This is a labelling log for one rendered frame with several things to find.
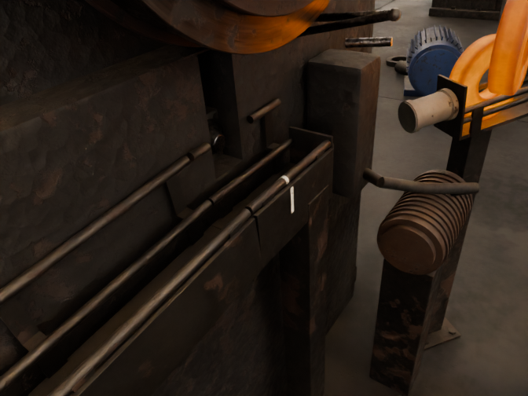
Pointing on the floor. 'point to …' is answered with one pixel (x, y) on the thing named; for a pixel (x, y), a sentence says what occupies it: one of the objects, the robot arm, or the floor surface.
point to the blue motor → (430, 60)
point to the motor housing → (412, 276)
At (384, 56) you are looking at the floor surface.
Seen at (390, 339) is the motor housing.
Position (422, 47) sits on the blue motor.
